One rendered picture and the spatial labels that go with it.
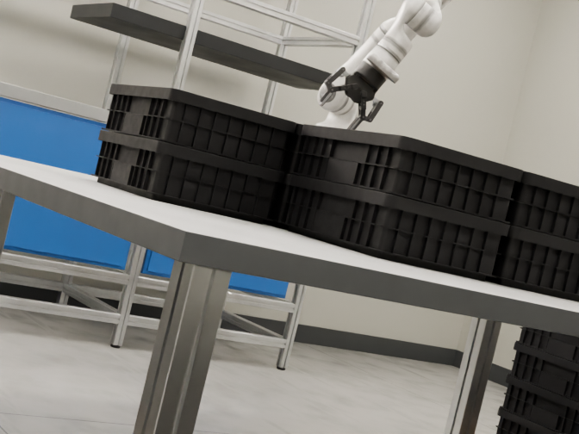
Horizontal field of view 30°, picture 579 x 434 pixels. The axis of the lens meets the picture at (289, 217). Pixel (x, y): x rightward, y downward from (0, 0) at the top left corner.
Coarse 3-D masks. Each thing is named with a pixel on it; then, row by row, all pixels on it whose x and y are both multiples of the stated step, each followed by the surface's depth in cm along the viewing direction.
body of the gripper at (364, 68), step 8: (360, 64) 258; (368, 64) 256; (352, 72) 258; (360, 72) 256; (368, 72) 256; (376, 72) 256; (352, 80) 258; (360, 80) 258; (368, 80) 256; (376, 80) 256; (384, 80) 258; (360, 88) 258; (368, 88) 259; (376, 88) 258; (352, 96) 258; (360, 96) 259; (368, 96) 259
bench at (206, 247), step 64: (0, 192) 222; (64, 192) 172; (128, 192) 231; (0, 256) 223; (192, 256) 137; (256, 256) 142; (320, 256) 154; (192, 320) 144; (512, 320) 168; (576, 320) 176; (192, 384) 145
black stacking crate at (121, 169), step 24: (120, 144) 237; (144, 144) 225; (168, 144) 218; (96, 168) 249; (120, 168) 236; (144, 168) 224; (168, 168) 220; (192, 168) 223; (216, 168) 225; (240, 168) 227; (264, 168) 229; (144, 192) 225; (168, 192) 221; (192, 192) 223; (216, 192) 226; (240, 192) 229; (264, 192) 231; (240, 216) 230; (264, 216) 232
